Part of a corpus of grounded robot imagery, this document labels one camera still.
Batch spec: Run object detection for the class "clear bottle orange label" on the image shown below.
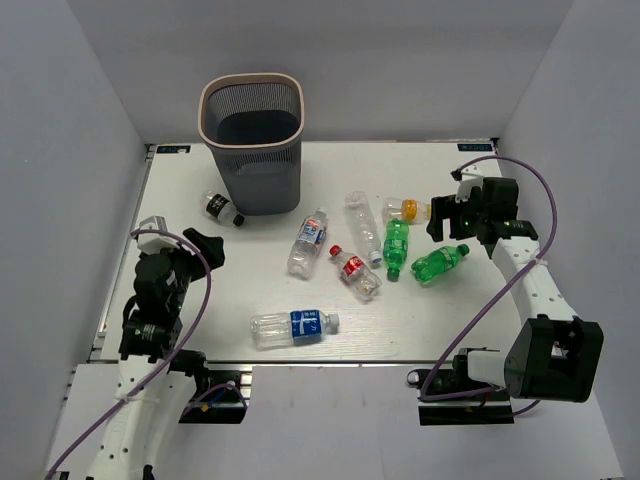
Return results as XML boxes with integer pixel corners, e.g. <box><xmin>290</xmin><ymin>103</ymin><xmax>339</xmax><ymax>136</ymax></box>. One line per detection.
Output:
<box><xmin>382</xmin><ymin>197</ymin><xmax>431</xmax><ymax>225</ymax></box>

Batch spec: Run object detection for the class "clear bottle black label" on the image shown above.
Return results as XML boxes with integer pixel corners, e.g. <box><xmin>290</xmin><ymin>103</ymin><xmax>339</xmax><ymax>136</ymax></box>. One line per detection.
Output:
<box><xmin>205</xmin><ymin>192</ymin><xmax>245</xmax><ymax>227</ymax></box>

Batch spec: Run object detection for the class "green plastic bottle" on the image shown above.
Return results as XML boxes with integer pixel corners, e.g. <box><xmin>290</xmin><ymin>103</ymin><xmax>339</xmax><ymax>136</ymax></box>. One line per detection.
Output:
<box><xmin>383</xmin><ymin>218</ymin><xmax>409</xmax><ymax>282</ymax></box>
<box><xmin>411</xmin><ymin>244</ymin><xmax>470</xmax><ymax>285</ymax></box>

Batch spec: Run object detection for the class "clear unlabelled plastic bottle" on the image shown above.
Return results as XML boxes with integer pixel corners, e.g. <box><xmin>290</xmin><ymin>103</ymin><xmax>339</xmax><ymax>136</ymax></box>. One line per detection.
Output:
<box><xmin>344</xmin><ymin>191</ymin><xmax>382</xmax><ymax>267</ymax></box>

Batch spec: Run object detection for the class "clear bottle red-blue label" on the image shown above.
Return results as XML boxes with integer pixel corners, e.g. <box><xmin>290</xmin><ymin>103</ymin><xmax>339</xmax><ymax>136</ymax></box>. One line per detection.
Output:
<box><xmin>287</xmin><ymin>207</ymin><xmax>328</xmax><ymax>279</ymax></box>

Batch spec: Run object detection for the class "clear bottle blue label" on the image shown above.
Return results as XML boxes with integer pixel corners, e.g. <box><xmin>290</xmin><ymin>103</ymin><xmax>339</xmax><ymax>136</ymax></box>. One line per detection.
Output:
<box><xmin>250</xmin><ymin>309</ymin><xmax>340</xmax><ymax>350</ymax></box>

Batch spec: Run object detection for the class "clear bottle red cap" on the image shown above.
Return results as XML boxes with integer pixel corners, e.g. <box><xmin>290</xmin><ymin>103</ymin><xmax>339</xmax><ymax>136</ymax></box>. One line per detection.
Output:
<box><xmin>329</xmin><ymin>245</ymin><xmax>382</xmax><ymax>301</ymax></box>

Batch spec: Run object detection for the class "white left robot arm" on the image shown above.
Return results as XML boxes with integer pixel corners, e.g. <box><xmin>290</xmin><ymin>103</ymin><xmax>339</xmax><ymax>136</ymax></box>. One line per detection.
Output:
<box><xmin>86</xmin><ymin>228</ymin><xmax>225</xmax><ymax>479</ymax></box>

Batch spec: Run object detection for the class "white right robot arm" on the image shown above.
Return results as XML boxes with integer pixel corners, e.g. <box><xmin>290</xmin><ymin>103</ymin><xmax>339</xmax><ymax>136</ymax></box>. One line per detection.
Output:
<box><xmin>427</xmin><ymin>172</ymin><xmax>604</xmax><ymax>403</ymax></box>

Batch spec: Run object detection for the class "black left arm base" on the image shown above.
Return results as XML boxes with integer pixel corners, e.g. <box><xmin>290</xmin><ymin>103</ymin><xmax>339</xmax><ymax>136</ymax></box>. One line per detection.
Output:
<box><xmin>179</xmin><ymin>362</ymin><xmax>253</xmax><ymax>425</ymax></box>

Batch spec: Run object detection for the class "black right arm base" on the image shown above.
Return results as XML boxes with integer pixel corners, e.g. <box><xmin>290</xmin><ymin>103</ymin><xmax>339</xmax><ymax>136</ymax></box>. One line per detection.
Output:
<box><xmin>406</xmin><ymin>348</ymin><xmax>514</xmax><ymax>426</ymax></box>

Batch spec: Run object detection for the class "grey mesh waste bin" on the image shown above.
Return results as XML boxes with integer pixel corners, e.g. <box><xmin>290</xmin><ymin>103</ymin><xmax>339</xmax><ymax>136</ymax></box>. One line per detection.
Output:
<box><xmin>198</xmin><ymin>72</ymin><xmax>305</xmax><ymax>216</ymax></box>

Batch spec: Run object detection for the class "blue label sticker right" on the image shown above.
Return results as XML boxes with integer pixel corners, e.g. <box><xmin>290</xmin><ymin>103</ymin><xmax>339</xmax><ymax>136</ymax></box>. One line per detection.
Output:
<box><xmin>457</xmin><ymin>143</ymin><xmax>494</xmax><ymax>152</ymax></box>

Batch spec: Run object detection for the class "blue label sticker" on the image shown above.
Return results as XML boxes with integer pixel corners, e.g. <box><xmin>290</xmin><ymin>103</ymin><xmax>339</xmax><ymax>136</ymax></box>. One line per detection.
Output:
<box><xmin>457</xmin><ymin>143</ymin><xmax>494</xmax><ymax>152</ymax></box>
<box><xmin>156</xmin><ymin>145</ymin><xmax>191</xmax><ymax>154</ymax></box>

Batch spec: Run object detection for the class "blue label sticker left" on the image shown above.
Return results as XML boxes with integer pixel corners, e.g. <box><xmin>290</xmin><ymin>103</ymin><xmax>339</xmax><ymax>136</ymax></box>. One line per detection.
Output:
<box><xmin>156</xmin><ymin>145</ymin><xmax>191</xmax><ymax>154</ymax></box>

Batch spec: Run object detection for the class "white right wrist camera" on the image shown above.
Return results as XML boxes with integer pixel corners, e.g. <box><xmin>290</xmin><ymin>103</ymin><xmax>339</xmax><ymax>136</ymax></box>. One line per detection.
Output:
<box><xmin>451</xmin><ymin>165</ymin><xmax>484</xmax><ymax>203</ymax></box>

